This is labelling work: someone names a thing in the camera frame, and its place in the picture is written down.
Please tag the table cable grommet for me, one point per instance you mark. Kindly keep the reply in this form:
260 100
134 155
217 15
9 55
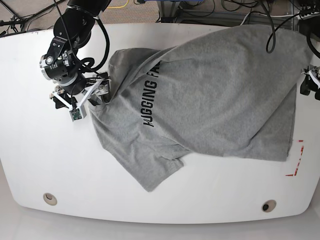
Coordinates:
269 206
50 199

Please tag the black tripod stand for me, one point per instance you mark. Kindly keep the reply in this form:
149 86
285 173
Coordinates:
38 13

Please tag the red tape rectangle marking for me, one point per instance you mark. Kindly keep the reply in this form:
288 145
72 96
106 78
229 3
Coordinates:
295 157

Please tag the grey T-shirt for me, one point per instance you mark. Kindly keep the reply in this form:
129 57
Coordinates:
220 94

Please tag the right table cable grommet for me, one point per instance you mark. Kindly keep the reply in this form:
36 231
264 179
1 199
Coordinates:
269 206

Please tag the left table cable grommet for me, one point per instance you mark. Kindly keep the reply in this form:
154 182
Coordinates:
50 199

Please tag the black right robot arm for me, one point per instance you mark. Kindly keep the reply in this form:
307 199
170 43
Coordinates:
72 31

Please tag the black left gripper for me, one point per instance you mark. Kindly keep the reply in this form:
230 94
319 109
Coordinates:
311 83

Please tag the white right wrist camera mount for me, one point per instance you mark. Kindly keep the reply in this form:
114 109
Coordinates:
98 85

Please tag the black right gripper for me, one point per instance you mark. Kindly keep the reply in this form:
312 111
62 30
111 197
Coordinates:
74 88

